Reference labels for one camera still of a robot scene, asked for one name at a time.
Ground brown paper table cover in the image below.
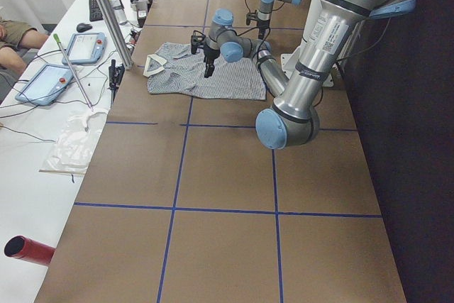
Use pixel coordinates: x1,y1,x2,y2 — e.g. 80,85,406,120
33,0,409,303

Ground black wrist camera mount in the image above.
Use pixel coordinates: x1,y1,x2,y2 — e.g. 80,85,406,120
190,30,206,55

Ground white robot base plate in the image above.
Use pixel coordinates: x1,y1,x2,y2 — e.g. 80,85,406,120
279,53,335,87

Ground clear water bottle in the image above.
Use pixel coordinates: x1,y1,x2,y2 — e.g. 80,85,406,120
109,0,128,25

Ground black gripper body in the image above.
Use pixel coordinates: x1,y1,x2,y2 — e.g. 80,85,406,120
204,42,220,69
257,20,268,39

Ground near blue teach pendant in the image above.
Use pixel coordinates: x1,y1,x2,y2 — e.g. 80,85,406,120
15,64,73,106

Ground black keyboard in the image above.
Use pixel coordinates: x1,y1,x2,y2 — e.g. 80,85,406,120
88,0,103,22

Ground striped polo shirt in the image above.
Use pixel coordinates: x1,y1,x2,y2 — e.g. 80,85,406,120
143,42,266,101

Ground black clamp tool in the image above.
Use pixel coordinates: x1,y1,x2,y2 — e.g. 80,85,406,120
109,59,125,105

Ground aluminium frame post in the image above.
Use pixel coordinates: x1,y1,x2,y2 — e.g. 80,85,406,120
96,0,133,70

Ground seated person legs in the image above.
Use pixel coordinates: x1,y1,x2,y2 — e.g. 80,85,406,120
1,18,49,75

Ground red cylinder tube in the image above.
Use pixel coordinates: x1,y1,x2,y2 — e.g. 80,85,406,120
4,236,55,266

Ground blue teach pendant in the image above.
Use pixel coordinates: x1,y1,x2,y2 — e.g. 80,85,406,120
66,33,106,65
15,64,73,106

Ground clear plastic bag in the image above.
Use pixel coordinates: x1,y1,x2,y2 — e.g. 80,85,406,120
39,106,109,175

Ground black computer mouse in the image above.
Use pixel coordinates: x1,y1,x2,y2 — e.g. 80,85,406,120
76,23,93,33

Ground green tipped metal rod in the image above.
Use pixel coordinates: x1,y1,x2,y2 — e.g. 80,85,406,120
52,33,94,111

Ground blue tape grid lines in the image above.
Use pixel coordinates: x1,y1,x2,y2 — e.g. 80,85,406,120
72,0,384,303

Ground far blue teach pendant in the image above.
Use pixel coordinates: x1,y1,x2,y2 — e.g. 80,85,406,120
66,33,106,65

